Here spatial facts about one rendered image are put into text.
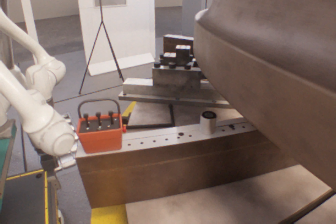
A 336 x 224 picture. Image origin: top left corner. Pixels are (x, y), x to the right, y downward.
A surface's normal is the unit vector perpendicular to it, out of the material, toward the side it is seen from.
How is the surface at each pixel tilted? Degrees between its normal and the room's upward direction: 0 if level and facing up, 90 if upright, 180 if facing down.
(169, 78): 90
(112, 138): 97
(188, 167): 90
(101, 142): 97
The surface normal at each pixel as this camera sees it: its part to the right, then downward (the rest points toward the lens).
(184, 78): -0.16, 0.46
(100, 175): 0.23, 0.45
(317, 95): -0.92, 0.18
